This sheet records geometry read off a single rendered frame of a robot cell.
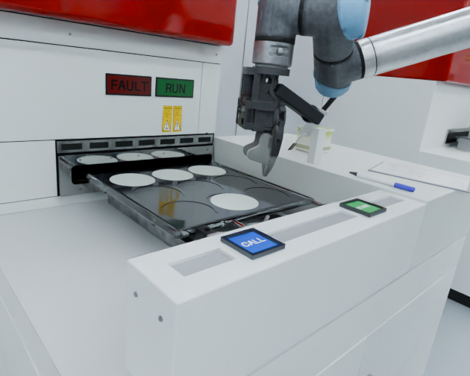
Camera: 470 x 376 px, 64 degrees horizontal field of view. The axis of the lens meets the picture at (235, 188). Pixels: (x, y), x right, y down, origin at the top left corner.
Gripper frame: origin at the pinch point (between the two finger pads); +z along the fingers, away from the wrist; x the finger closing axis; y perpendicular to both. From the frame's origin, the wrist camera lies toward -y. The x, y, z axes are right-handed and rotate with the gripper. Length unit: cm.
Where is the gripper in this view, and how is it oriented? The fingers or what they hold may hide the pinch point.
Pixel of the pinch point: (268, 170)
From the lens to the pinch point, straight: 77.5
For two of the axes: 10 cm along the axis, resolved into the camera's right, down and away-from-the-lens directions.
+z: -1.0, 9.5, 2.9
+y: -9.7, -0.3, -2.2
